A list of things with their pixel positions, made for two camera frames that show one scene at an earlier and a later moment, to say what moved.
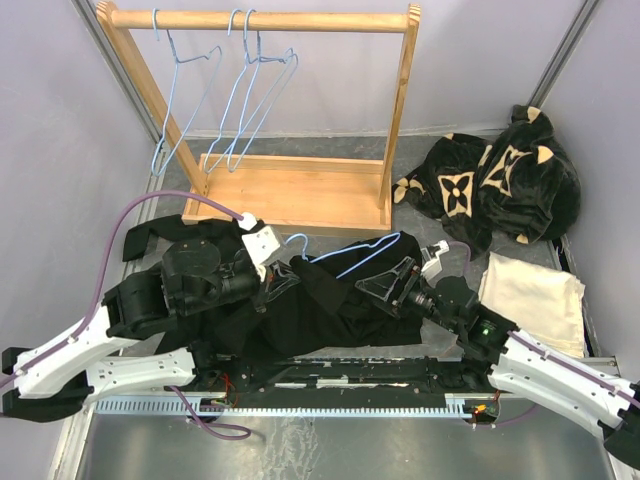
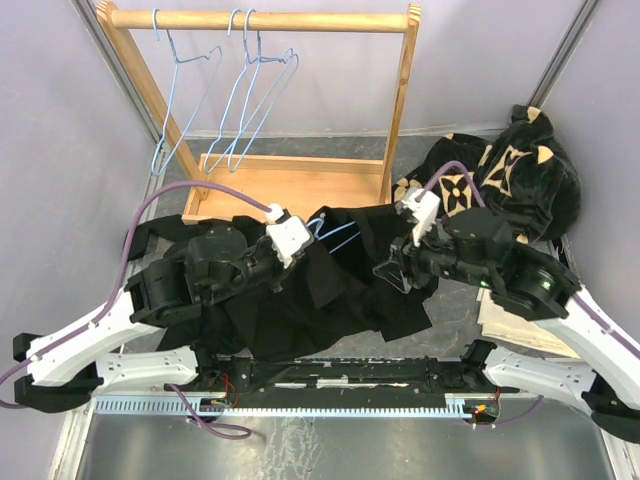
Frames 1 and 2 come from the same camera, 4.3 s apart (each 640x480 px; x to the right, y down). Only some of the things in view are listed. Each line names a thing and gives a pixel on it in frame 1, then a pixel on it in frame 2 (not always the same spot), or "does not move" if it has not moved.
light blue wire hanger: (396, 237) to (321, 220)
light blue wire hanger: (176, 60) does not move
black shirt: (286, 327) does not move
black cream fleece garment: (520, 185) does not move
